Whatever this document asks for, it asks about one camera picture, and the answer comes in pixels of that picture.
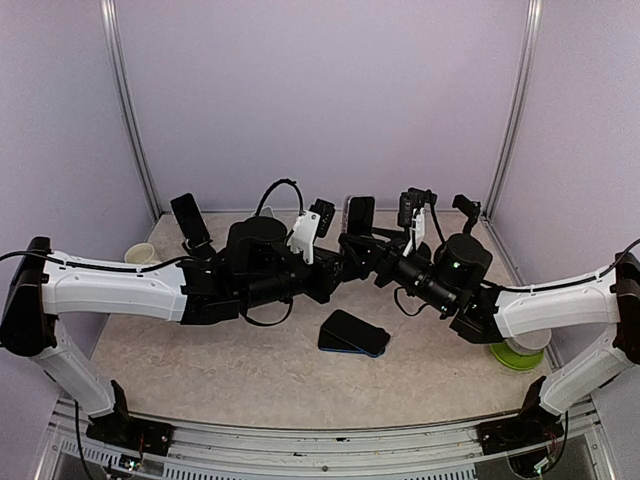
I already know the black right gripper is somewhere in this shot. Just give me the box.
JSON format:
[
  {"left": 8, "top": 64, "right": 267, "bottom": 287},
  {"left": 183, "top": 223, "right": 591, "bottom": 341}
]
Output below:
[{"left": 339, "top": 227, "right": 458, "bottom": 315}]

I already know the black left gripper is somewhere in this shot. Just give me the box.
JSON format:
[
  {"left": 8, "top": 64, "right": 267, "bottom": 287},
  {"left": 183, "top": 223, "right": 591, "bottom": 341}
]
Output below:
[{"left": 241, "top": 246, "right": 353, "bottom": 310}]

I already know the clear phone case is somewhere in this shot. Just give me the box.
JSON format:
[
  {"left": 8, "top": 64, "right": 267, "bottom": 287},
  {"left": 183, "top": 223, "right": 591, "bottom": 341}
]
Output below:
[{"left": 341, "top": 195, "right": 375, "bottom": 236}]

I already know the black pole stand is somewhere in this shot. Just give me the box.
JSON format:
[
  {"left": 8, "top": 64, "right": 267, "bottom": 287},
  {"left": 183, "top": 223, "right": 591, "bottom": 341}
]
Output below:
[
  {"left": 408, "top": 187, "right": 438, "bottom": 208},
  {"left": 452, "top": 194, "right": 482, "bottom": 234}
]

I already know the white folding phone stand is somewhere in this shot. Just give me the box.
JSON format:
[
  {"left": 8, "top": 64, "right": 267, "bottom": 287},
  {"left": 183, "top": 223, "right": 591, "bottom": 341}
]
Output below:
[{"left": 259, "top": 206, "right": 276, "bottom": 219}]

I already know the black phone silver case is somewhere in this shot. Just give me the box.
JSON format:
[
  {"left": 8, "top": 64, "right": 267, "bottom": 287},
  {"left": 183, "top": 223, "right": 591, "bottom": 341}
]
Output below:
[{"left": 170, "top": 193, "right": 211, "bottom": 248}]

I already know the black folding phone stand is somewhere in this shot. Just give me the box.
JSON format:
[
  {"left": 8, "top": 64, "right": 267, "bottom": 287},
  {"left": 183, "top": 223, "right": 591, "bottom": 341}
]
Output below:
[{"left": 182, "top": 239, "right": 217, "bottom": 261}]

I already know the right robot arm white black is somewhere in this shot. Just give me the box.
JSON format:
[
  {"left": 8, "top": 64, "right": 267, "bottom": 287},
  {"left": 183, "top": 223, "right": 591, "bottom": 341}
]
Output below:
[{"left": 371, "top": 233, "right": 639, "bottom": 444}]

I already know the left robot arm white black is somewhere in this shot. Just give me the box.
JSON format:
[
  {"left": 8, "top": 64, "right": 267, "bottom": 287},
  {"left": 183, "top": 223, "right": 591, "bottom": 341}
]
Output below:
[{"left": 1, "top": 216, "right": 385, "bottom": 445}]

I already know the green plate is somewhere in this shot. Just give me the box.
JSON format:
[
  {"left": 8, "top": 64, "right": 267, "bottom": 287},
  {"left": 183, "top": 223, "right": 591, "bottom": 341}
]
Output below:
[{"left": 489, "top": 342, "right": 544, "bottom": 372}]

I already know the white bowl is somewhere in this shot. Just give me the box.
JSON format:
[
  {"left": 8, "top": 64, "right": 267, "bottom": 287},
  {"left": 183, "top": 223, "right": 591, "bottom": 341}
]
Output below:
[{"left": 512, "top": 329, "right": 552, "bottom": 355}]

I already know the cream ceramic mug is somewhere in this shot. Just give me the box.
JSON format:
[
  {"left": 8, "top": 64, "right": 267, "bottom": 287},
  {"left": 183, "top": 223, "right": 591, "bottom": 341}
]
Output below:
[{"left": 124, "top": 242, "right": 160, "bottom": 265}]

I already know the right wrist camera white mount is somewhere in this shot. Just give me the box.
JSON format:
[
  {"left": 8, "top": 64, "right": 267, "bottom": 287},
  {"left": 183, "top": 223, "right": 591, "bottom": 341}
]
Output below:
[{"left": 397, "top": 190, "right": 429, "bottom": 256}]

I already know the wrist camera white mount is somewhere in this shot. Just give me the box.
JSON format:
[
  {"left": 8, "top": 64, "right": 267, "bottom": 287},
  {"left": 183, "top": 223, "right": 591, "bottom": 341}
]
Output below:
[
  {"left": 286, "top": 199, "right": 336, "bottom": 265},
  {"left": 397, "top": 190, "right": 429, "bottom": 256}
]

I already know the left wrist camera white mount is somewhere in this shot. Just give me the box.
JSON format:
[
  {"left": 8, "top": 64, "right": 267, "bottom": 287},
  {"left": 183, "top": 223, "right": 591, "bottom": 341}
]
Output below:
[{"left": 286, "top": 199, "right": 336, "bottom": 265}]

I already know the front aluminium rail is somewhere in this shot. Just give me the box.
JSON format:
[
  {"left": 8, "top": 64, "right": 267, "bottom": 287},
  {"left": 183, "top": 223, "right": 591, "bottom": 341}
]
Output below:
[{"left": 29, "top": 398, "right": 619, "bottom": 479}]

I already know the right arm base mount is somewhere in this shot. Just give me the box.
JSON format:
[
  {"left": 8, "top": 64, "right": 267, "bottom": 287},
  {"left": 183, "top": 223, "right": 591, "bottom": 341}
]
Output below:
[{"left": 476, "top": 417, "right": 564, "bottom": 456}]

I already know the right aluminium frame post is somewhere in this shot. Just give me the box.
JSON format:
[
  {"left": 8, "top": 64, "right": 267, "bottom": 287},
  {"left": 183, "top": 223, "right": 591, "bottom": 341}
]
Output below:
[{"left": 484, "top": 0, "right": 544, "bottom": 222}]

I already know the aluminium frame post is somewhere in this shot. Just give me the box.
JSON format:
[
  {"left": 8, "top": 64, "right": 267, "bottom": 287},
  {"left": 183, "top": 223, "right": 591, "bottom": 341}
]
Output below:
[
  {"left": 484, "top": 0, "right": 544, "bottom": 222},
  {"left": 99, "top": 0, "right": 163, "bottom": 221}
]

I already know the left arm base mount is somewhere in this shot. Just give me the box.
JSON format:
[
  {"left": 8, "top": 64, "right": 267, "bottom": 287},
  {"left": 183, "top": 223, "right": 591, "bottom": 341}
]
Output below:
[{"left": 86, "top": 417, "right": 174, "bottom": 457}]

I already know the left aluminium frame post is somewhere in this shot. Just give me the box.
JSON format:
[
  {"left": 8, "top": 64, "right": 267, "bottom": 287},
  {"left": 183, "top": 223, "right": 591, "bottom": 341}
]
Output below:
[{"left": 99, "top": 0, "right": 163, "bottom": 221}]

